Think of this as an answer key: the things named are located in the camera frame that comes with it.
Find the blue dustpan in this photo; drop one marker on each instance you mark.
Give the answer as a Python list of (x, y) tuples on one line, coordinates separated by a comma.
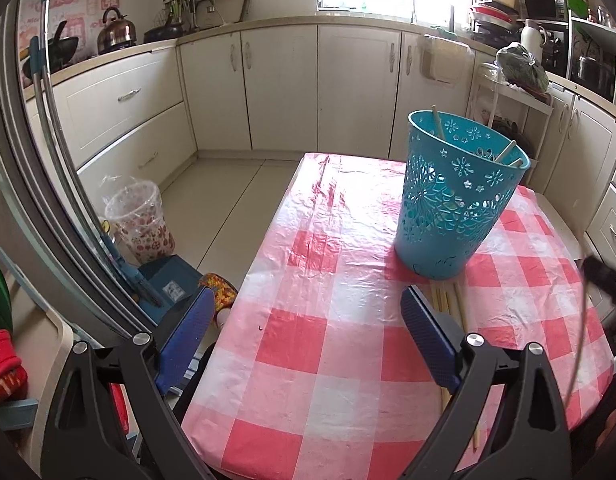
[(170, 285)]

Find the cream kitchen cabinets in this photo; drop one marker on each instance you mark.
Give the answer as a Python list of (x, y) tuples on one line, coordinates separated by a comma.
[(283, 90)]

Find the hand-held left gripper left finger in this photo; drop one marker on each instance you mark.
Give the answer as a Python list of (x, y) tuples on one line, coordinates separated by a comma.
[(185, 335)]

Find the chrome faucet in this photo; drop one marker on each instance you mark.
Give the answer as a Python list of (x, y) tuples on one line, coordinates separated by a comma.
[(414, 5)]

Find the black microwave oven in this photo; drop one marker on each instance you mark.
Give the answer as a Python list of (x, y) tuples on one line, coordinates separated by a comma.
[(545, 20)]

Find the leaning cream tray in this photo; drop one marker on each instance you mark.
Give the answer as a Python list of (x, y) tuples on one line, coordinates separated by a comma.
[(220, 10)]

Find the floral trash bin with bag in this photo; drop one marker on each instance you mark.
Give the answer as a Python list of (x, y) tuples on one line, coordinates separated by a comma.
[(140, 230)]

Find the pink wall stickers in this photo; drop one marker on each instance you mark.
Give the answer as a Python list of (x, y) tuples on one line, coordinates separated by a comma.
[(83, 15)]

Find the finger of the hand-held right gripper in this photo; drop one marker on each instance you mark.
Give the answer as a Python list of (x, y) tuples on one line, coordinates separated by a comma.
[(608, 277)]

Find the black frying pan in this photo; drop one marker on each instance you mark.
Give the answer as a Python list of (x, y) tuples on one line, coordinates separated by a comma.
[(163, 32)]

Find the cream hanging cabinet bin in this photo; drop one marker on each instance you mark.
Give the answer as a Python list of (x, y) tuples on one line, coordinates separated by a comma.
[(445, 60)]

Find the green vegetable bag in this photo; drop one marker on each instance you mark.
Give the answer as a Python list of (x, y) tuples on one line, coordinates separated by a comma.
[(523, 70)]

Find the blue perforated plastic basket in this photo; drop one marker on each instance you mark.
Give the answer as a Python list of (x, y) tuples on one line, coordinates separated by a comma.
[(438, 230)]

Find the grey sliding door frame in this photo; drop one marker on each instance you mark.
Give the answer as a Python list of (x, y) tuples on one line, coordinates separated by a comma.
[(33, 185)]

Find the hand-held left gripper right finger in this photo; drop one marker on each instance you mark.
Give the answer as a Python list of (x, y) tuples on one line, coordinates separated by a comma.
[(428, 335)]

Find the red floral cloth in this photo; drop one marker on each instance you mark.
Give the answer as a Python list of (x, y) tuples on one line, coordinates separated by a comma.
[(5, 365)]

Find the white thermos jug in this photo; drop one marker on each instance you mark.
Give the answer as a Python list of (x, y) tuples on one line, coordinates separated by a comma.
[(532, 42)]

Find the floral slipper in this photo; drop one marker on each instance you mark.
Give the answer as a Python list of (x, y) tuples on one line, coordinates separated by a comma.
[(220, 292)]

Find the stack of dishes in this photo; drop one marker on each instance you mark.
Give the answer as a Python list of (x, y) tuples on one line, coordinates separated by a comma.
[(493, 15)]

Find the steel cooking pot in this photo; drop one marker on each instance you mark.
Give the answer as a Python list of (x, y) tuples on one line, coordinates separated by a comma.
[(594, 75)]

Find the pale yellow chopstick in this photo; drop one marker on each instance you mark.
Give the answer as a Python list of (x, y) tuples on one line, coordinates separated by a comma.
[(445, 297), (458, 300)]

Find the pink checkered plastic tablecloth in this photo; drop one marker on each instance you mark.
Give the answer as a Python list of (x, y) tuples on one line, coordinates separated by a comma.
[(338, 340)]

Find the steel kettle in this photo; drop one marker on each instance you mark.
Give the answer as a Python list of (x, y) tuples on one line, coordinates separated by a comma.
[(117, 32)]

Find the black wok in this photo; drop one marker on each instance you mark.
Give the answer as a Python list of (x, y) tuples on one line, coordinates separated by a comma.
[(62, 52)]

